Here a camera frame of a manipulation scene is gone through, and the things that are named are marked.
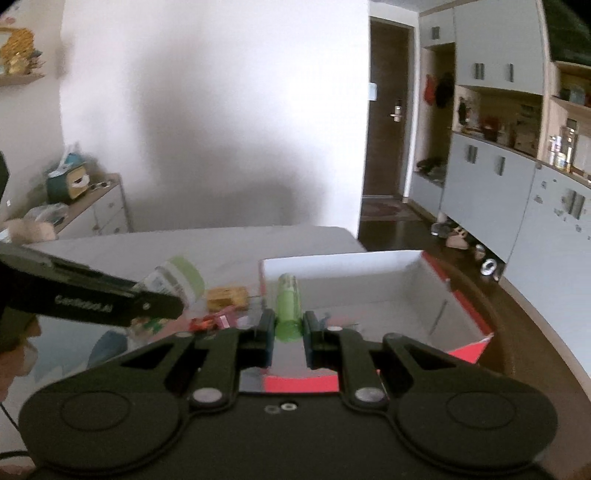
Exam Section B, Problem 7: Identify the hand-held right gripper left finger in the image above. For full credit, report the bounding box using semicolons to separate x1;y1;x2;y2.
90;310;276;412

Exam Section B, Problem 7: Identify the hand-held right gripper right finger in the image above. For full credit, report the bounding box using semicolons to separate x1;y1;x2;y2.
302;311;476;411

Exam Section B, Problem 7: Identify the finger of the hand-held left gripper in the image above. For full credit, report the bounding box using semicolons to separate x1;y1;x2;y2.
129;282;184;325

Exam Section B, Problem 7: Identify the white bottle with green cap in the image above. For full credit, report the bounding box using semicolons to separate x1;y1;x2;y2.
136;256;205;319

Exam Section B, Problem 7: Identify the green tube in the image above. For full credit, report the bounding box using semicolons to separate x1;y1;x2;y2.
276;273;302;343

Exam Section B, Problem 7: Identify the red and white cardboard box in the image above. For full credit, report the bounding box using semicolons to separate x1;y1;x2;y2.
257;250;495;394

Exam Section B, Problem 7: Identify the person's left hand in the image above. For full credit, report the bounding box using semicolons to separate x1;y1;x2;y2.
0;318;43;407

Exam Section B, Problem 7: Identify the yellow box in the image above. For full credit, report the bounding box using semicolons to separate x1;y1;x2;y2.
206;286;250;311

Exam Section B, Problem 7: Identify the fish printed blanket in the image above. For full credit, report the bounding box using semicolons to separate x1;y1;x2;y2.
85;295;262;374

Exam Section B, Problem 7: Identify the round beige box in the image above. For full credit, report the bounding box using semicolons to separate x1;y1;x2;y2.
4;219;57;244

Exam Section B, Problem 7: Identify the clear plastic bag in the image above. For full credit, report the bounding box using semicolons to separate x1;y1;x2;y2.
23;203;70;228

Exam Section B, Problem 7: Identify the white bed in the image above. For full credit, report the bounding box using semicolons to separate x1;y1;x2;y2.
25;225;370;333

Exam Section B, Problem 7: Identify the white wooden nightstand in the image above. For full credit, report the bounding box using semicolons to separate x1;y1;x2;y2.
54;173;133;239

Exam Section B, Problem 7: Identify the teal tissue box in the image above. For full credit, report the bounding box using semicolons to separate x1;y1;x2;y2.
46;152;94;205

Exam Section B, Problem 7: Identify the brown doormat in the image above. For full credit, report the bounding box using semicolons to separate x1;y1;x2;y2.
360;198;420;223

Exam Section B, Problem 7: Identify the pair of beige shoes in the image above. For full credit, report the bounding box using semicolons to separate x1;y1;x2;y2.
429;220;468;251

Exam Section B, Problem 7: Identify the dark brown door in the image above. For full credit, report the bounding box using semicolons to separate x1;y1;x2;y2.
362;17;417;200

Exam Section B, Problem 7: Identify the black hanging garment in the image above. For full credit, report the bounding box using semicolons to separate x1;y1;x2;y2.
436;71;456;110

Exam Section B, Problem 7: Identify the orange toy keychain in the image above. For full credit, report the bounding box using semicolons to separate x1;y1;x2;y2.
191;316;232;332

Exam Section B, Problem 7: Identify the grey wall cabinet unit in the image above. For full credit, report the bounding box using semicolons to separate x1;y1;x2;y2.
410;0;591;333

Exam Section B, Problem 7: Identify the wall shelf with yellow plush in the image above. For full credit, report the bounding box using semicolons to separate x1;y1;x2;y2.
0;25;47;88

